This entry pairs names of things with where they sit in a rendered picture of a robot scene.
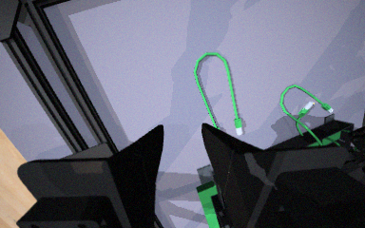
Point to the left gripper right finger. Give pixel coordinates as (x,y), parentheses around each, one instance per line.
(246,174)

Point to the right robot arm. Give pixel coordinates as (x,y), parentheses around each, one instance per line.
(358,138)

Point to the black metal rack frame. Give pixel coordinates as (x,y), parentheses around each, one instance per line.
(223,214)

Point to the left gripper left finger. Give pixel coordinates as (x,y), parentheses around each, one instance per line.
(128,178)

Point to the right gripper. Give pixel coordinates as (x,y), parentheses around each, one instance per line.
(355,166)

